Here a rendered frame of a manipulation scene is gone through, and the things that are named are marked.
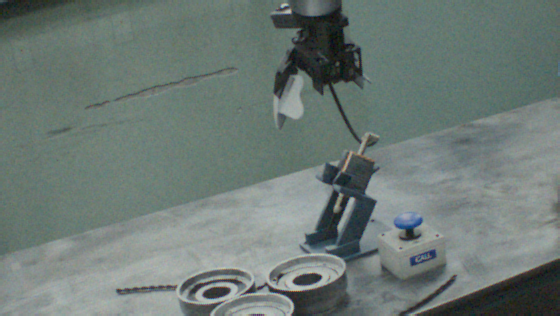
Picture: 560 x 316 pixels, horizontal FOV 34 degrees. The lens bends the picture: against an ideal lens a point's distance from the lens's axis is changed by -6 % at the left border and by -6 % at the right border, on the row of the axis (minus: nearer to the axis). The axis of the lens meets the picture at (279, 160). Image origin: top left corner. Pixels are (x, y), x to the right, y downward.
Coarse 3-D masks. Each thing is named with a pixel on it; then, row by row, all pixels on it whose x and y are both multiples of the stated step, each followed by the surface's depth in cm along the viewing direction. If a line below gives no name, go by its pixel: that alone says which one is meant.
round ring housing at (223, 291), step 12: (192, 276) 130; (204, 276) 131; (216, 276) 131; (228, 276) 131; (240, 276) 130; (252, 276) 127; (180, 288) 128; (204, 288) 129; (216, 288) 129; (228, 288) 128; (252, 288) 125; (180, 300) 124; (204, 300) 125; (216, 300) 125; (192, 312) 123; (204, 312) 122
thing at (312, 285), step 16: (304, 256) 130; (320, 256) 130; (272, 272) 128; (288, 272) 129; (304, 272) 128; (320, 272) 127; (336, 272) 127; (272, 288) 123; (288, 288) 125; (304, 288) 121; (320, 288) 121; (336, 288) 122; (304, 304) 122; (320, 304) 122; (336, 304) 124
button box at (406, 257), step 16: (384, 240) 130; (400, 240) 129; (416, 240) 128; (432, 240) 127; (384, 256) 131; (400, 256) 126; (416, 256) 126; (432, 256) 127; (400, 272) 126; (416, 272) 127
